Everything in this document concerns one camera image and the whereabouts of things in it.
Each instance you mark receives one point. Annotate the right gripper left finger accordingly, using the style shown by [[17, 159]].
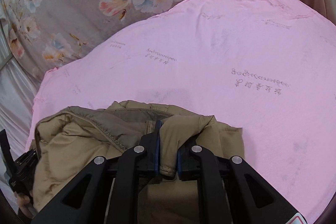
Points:
[[106, 190]]

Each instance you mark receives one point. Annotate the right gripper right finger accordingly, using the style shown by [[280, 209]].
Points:
[[231, 191]]

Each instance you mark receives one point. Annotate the khaki quilted jacket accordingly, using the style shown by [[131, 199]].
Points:
[[68, 140]]

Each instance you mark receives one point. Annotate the person's left hand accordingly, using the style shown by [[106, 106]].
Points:
[[25, 206]]

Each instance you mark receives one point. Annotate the beige bed skirt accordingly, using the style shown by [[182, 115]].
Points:
[[17, 94]]

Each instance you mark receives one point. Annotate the pink bed sheet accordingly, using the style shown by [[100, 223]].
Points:
[[266, 66]]

